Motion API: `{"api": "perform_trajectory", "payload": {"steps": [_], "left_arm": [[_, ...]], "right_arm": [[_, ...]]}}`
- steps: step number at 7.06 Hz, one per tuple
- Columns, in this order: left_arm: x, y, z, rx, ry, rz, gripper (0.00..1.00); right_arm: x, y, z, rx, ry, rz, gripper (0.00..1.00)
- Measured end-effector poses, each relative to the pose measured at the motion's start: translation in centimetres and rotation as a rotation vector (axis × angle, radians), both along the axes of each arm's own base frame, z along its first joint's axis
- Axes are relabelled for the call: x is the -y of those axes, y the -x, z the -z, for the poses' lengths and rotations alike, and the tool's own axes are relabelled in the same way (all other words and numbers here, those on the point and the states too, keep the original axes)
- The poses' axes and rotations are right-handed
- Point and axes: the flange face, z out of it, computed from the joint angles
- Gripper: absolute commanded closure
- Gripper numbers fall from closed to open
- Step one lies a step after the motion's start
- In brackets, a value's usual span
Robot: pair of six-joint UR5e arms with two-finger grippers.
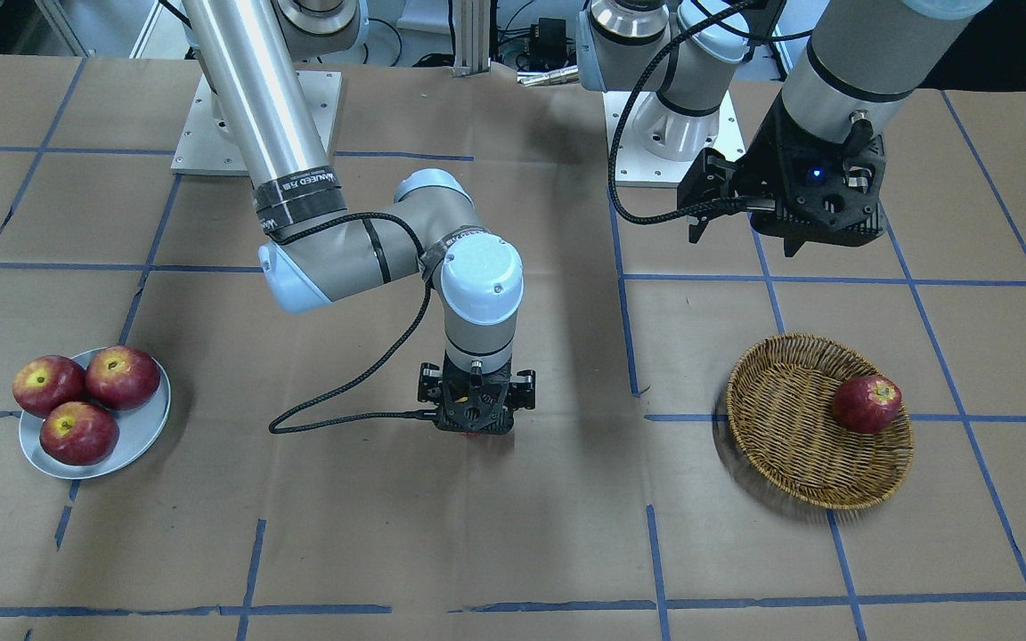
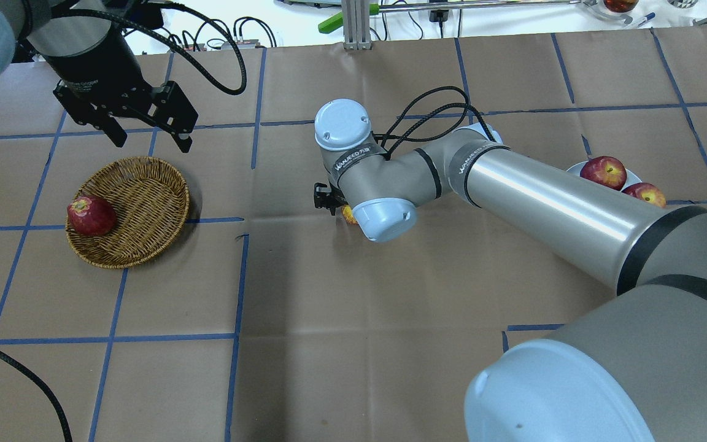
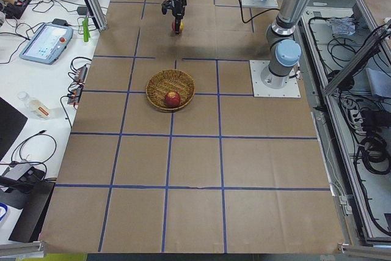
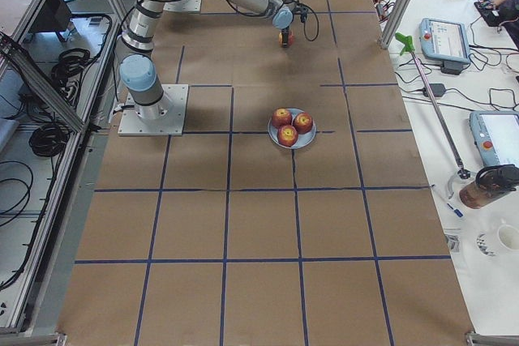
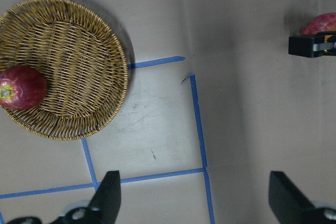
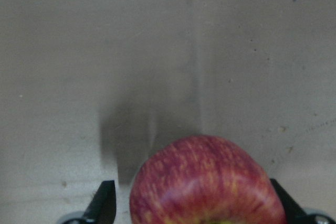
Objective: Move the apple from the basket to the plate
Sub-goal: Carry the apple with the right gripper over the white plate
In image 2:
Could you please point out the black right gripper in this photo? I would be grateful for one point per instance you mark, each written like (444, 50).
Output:
(323, 199)

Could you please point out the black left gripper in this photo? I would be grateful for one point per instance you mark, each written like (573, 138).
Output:
(97, 67)

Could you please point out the red yellow apple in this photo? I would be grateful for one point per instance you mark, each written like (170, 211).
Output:
(348, 216)

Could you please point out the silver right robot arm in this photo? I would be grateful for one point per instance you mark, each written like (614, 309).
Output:
(634, 369)

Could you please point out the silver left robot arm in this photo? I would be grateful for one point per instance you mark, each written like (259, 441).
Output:
(68, 28)

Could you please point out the woven wicker basket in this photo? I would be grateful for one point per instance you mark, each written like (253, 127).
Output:
(151, 200)

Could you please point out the dark red apple in basket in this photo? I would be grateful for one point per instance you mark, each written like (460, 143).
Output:
(91, 216)

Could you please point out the light blue plate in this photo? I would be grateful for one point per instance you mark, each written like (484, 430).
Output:
(631, 177)

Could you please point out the red apple plate back-right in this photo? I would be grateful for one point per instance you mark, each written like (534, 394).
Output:
(605, 170)

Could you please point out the red apple plate front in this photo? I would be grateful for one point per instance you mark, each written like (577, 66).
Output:
(646, 192)

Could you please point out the aluminium frame post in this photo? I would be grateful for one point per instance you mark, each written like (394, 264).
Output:
(355, 24)

